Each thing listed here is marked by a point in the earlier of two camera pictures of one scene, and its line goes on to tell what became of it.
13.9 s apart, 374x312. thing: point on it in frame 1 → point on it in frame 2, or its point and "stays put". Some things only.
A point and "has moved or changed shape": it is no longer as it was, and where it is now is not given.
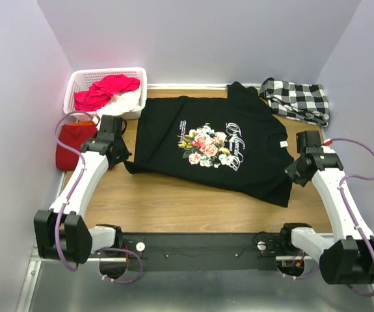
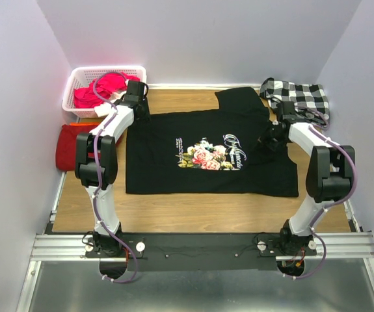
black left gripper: [121, 155] → [142, 110]
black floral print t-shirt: [233, 143] has moved or changed shape
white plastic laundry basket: [81, 79] stays put
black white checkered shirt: [305, 103] stays put
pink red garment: [99, 93] stays put
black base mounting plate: [203, 251] stays put
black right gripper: [294, 170] → [268, 137]
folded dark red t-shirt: [75, 136] stays put
